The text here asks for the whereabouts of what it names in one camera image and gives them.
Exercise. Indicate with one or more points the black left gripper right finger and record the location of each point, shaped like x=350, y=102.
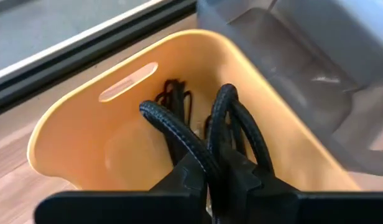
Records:
x=272, y=208

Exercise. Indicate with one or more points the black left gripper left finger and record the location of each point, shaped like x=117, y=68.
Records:
x=166, y=205

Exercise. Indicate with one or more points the orange plastic bin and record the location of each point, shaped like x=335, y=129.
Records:
x=85, y=140

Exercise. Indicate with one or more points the dark grey plastic bin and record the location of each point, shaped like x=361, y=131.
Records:
x=303, y=62

